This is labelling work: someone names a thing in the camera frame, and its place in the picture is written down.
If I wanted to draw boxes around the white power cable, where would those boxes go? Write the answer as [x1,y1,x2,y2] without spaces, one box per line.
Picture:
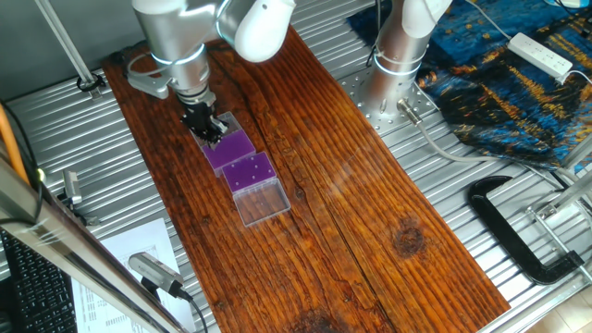
[464,0,512,42]

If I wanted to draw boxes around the thin aluminium post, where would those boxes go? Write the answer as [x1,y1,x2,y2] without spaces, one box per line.
[34,0,104,101]

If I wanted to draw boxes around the purple pipette tip box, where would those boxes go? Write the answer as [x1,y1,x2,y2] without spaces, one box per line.
[220,150,292,228]
[189,110,258,179]

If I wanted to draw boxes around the black keyboard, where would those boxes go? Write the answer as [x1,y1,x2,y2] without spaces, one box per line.
[0,228,79,333]

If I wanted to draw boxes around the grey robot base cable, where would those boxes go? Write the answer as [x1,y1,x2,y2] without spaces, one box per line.
[396,97,563,179]

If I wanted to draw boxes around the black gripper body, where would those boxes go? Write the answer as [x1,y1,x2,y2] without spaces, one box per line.
[181,101,219,137]

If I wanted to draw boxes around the printed white paper sheet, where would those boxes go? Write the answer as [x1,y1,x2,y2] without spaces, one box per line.
[71,216,198,333]

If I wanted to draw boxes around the blue starry patterned cloth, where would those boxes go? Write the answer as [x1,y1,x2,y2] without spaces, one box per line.
[346,0,592,173]

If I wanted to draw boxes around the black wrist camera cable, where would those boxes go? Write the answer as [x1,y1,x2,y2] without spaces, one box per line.
[110,43,175,80]

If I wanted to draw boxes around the brown wooden board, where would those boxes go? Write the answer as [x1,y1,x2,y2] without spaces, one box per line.
[101,20,512,333]

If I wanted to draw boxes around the white power strip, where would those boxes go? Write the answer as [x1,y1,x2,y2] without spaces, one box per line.
[507,31,574,80]

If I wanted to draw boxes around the aluminium profile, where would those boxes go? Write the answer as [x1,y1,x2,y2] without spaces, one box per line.
[526,133,592,223]

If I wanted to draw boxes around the black cable ring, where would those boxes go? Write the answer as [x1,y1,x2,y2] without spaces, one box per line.
[76,71,108,93]

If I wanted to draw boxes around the thin black cable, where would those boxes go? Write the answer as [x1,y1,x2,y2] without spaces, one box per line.
[0,99,45,228]

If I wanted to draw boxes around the orange tube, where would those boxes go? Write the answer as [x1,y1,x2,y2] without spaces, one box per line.
[0,104,30,186]

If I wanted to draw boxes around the thin metal rod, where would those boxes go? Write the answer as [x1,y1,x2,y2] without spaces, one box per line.
[525,206,592,283]

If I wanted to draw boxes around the silver depth camera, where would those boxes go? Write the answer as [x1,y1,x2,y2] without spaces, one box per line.
[128,252,186,301]
[62,169,84,207]

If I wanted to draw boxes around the aluminium frame bar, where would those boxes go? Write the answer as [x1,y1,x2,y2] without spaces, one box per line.
[0,156,189,333]

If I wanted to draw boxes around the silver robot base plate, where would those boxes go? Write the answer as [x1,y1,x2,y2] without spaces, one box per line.
[339,68,438,138]

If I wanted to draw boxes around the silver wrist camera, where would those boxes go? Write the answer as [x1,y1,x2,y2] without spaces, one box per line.
[127,73,173,101]

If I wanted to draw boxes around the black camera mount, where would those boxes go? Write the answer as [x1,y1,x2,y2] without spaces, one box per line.
[57,193,102,228]

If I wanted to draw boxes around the black C-clamp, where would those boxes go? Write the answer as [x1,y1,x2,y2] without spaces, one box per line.
[466,174,586,287]

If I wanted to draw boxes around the black depth camera cable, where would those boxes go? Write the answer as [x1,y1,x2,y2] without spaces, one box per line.
[178,289,210,333]

